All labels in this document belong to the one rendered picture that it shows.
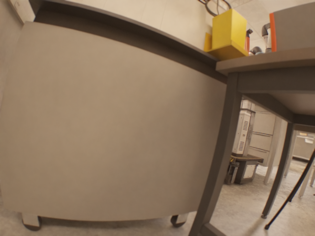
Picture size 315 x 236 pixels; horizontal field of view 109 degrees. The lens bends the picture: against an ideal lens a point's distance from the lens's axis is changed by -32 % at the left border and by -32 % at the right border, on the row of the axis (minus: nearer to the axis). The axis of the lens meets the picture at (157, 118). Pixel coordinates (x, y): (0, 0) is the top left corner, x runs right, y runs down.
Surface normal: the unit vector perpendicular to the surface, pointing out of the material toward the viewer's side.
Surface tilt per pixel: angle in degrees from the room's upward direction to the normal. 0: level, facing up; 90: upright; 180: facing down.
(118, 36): 90
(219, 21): 93
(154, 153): 90
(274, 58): 90
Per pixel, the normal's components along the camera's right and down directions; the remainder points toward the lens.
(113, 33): 0.44, 0.10
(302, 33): -0.87, -0.18
